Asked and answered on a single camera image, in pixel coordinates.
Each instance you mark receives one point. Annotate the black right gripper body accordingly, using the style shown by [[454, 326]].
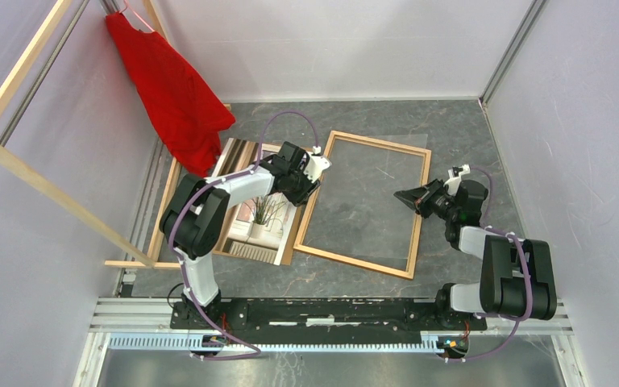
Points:
[[437, 202]]

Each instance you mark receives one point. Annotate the clear acrylic sheet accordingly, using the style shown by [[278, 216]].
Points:
[[368, 197]]

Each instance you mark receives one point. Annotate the brown backing board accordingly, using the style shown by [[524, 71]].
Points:
[[291, 240]]

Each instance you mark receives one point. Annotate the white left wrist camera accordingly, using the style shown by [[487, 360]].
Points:
[[316, 164]]

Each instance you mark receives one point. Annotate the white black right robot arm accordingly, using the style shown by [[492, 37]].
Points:
[[516, 278]]

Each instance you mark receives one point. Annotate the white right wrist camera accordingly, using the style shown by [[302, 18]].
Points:
[[455, 176]]

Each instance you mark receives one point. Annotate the wooden rack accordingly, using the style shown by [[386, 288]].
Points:
[[77, 151]]

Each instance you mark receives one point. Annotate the red cloth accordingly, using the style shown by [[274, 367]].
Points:
[[184, 111]]

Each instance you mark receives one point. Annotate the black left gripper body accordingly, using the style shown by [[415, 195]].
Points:
[[299, 185]]

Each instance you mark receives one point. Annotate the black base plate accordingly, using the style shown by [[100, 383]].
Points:
[[326, 320]]

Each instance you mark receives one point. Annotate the wooden picture frame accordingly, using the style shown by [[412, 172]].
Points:
[[363, 203]]

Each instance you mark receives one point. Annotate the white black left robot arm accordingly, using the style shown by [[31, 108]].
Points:
[[195, 217]]

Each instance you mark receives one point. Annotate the aluminium rail frame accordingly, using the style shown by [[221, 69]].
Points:
[[144, 324]]

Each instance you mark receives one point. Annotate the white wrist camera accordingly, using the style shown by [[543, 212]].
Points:
[[455, 176], [316, 164]]

